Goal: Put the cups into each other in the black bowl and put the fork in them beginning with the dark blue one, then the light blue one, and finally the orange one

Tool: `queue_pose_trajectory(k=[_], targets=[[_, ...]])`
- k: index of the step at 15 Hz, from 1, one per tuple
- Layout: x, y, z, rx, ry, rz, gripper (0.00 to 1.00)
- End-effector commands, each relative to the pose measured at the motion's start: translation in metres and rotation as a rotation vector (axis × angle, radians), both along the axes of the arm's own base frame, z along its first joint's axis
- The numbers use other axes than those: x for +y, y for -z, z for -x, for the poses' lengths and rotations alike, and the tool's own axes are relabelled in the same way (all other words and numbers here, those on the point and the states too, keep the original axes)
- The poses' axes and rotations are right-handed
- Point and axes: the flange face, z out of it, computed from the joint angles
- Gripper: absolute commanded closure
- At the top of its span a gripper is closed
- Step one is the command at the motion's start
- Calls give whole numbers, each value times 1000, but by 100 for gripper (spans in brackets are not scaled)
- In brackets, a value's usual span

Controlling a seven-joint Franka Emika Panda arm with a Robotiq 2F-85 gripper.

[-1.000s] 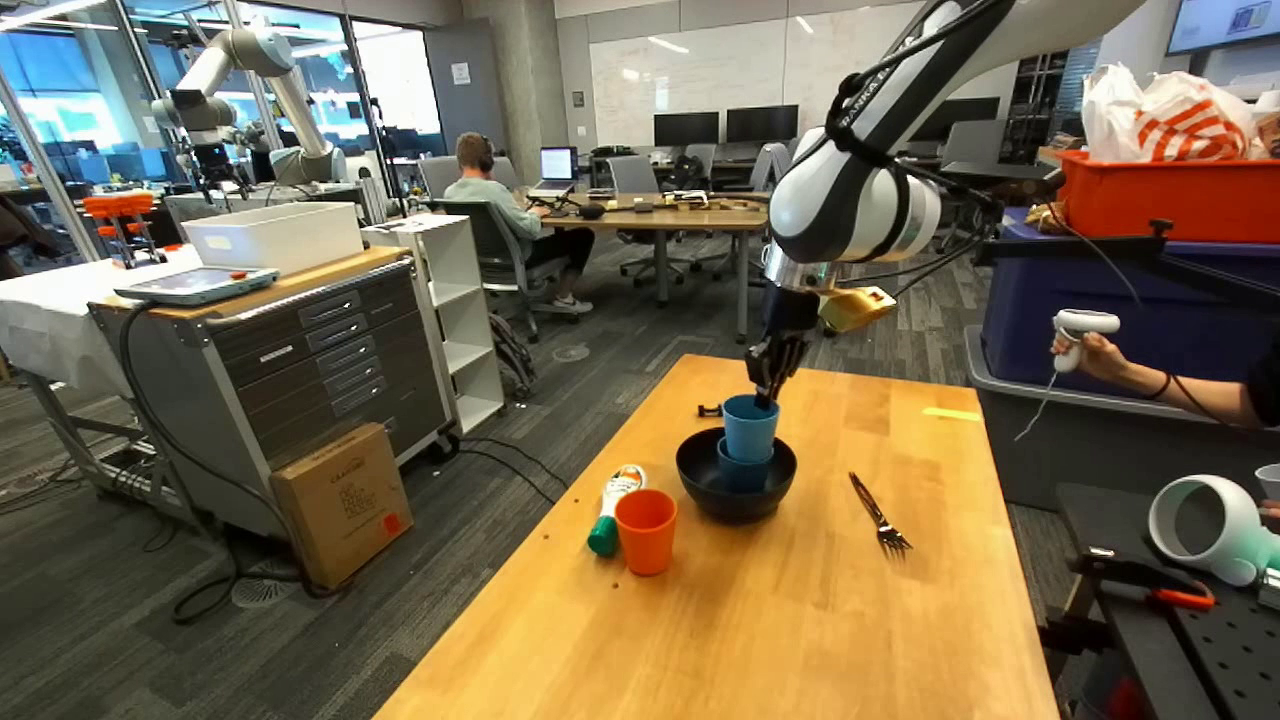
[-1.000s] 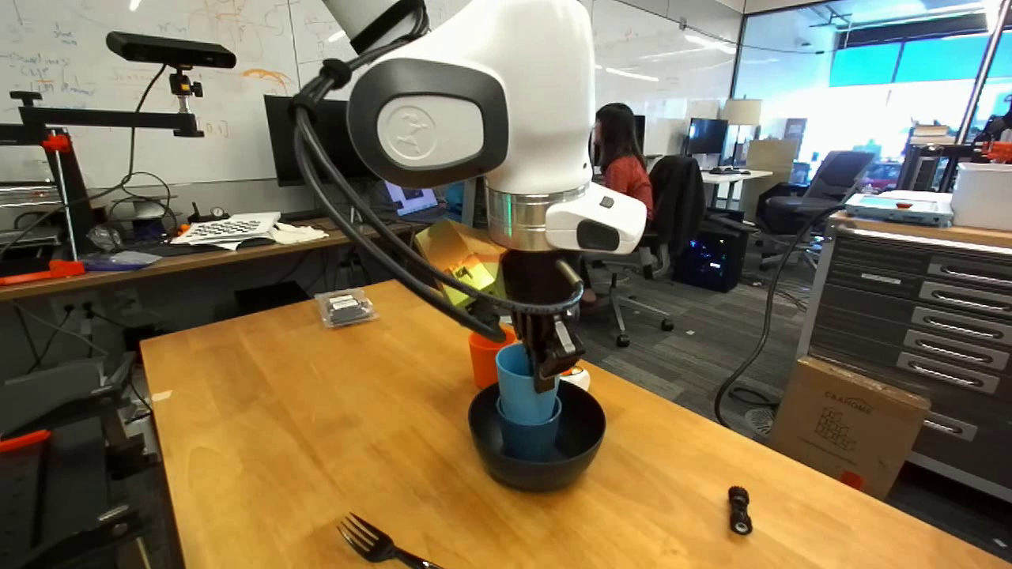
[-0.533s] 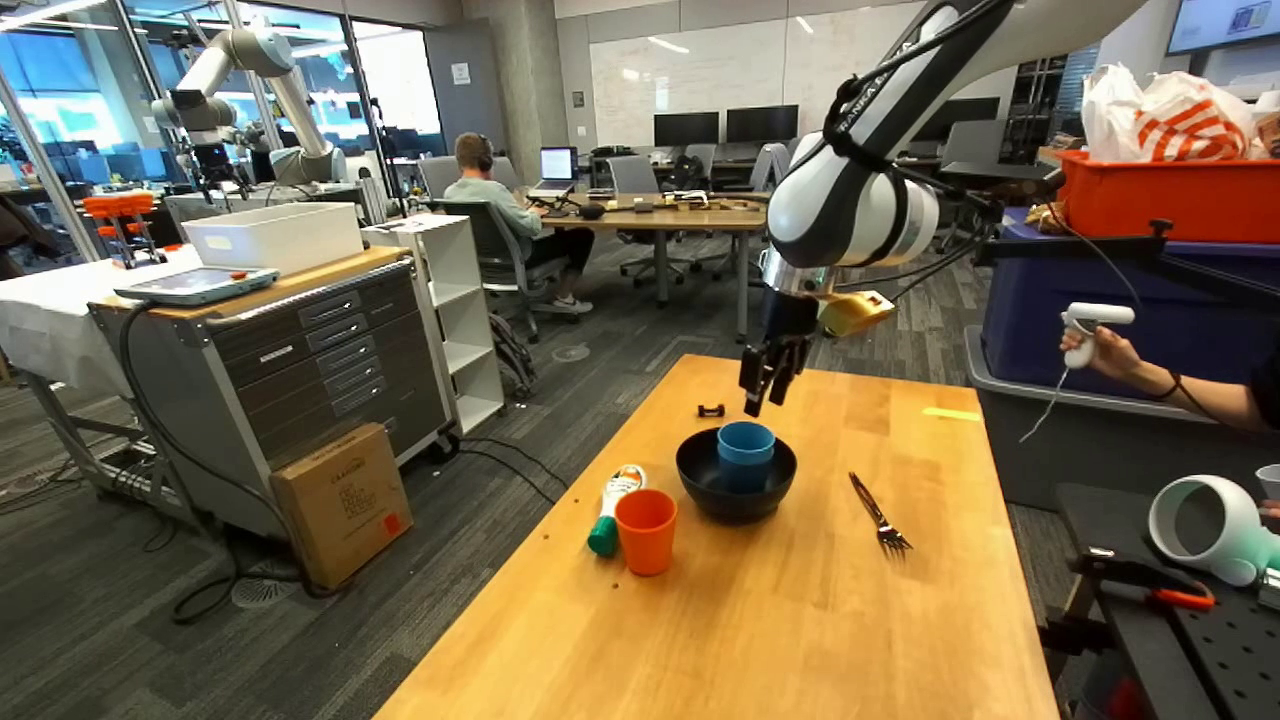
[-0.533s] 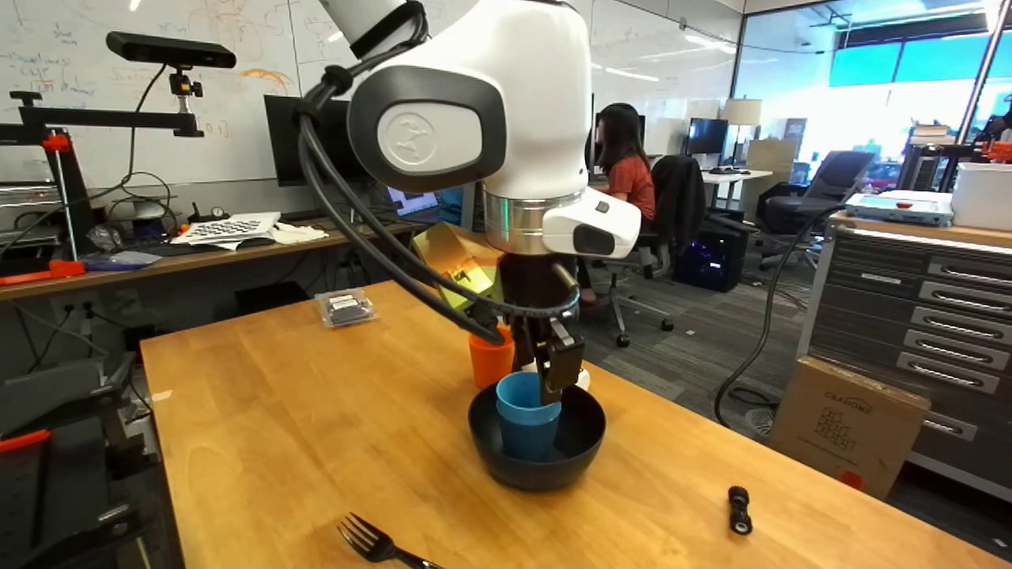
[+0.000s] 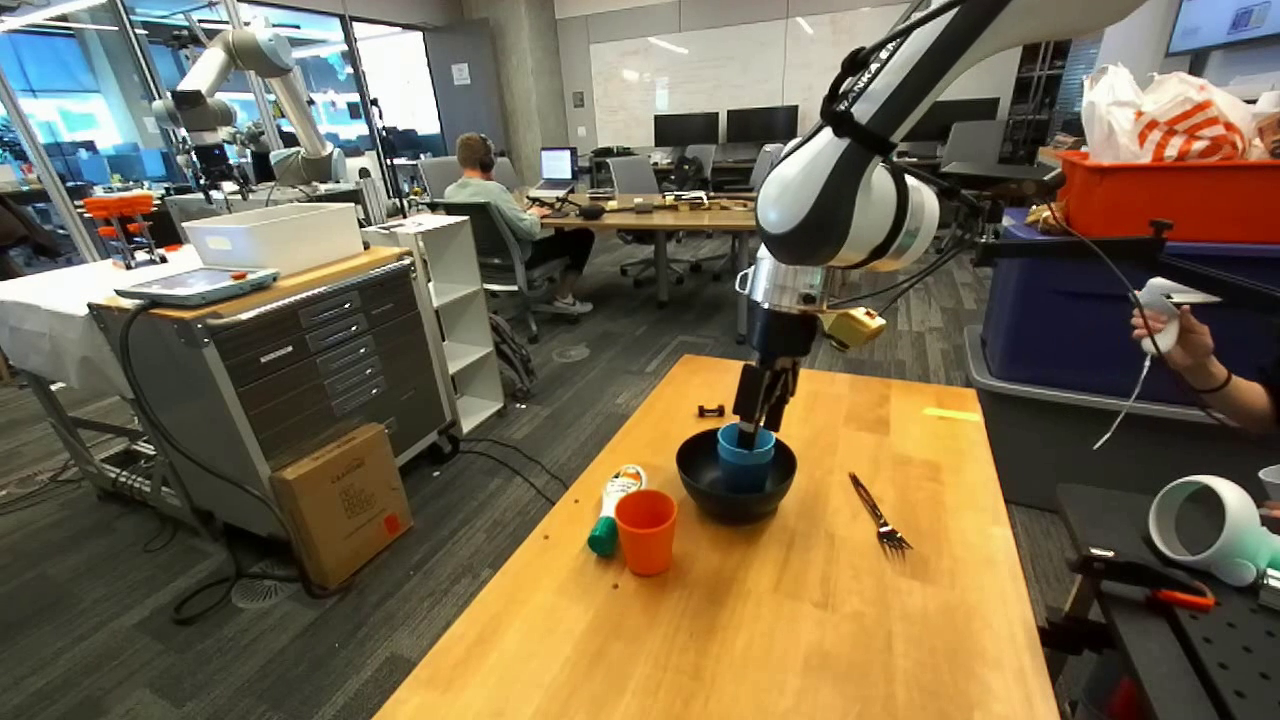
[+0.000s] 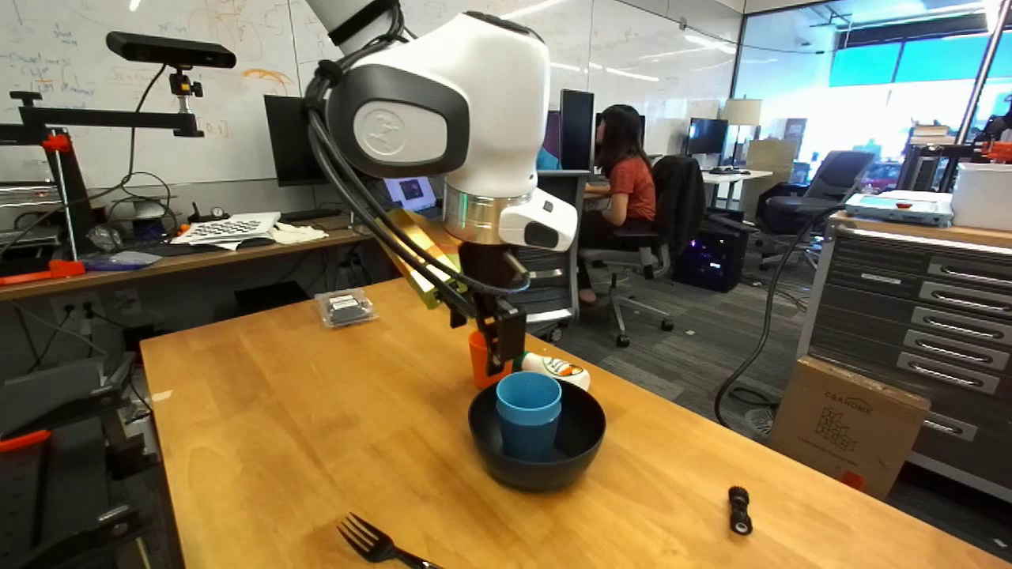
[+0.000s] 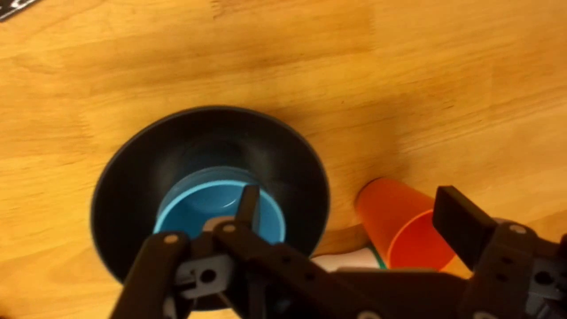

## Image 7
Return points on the black bowl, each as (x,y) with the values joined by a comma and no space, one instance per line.
(129,195)

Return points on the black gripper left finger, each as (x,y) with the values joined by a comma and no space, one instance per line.
(159,266)

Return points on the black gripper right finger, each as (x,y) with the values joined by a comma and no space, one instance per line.
(496,266)

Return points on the orange cup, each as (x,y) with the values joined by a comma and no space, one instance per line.
(390,212)

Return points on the light blue cup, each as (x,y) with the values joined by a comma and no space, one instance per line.
(200,205)

